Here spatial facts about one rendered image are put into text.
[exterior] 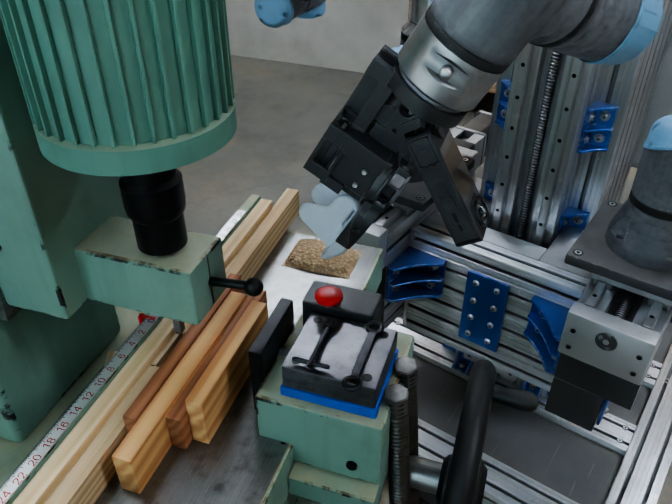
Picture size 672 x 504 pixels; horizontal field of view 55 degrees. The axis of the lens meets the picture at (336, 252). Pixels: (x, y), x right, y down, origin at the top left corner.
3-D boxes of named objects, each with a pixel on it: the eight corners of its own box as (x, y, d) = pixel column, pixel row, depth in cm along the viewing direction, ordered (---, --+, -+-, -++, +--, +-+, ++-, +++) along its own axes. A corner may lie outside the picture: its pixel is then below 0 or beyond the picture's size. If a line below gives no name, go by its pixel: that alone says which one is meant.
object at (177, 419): (186, 450, 67) (179, 421, 64) (171, 445, 67) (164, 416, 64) (268, 317, 83) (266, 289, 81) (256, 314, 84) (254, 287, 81)
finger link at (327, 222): (285, 229, 65) (328, 165, 59) (334, 262, 65) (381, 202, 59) (273, 246, 62) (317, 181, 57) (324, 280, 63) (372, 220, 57)
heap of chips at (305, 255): (348, 279, 90) (348, 268, 89) (281, 265, 92) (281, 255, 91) (362, 251, 95) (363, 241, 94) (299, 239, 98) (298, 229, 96)
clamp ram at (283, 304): (318, 427, 68) (316, 368, 63) (253, 410, 70) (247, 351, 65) (344, 368, 75) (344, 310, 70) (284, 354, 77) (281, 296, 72)
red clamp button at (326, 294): (338, 311, 67) (338, 303, 66) (310, 305, 68) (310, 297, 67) (346, 293, 69) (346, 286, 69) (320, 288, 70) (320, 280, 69)
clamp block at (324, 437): (378, 490, 66) (382, 433, 61) (258, 455, 70) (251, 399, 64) (410, 386, 78) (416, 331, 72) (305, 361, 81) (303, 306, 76)
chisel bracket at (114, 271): (200, 337, 68) (190, 274, 63) (87, 310, 72) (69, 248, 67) (231, 295, 74) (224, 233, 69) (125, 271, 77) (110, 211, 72)
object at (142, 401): (144, 454, 66) (135, 419, 63) (132, 450, 67) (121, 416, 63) (244, 307, 85) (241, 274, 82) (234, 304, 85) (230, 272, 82)
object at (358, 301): (375, 419, 62) (378, 380, 59) (270, 392, 65) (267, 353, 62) (407, 331, 72) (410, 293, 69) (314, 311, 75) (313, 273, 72)
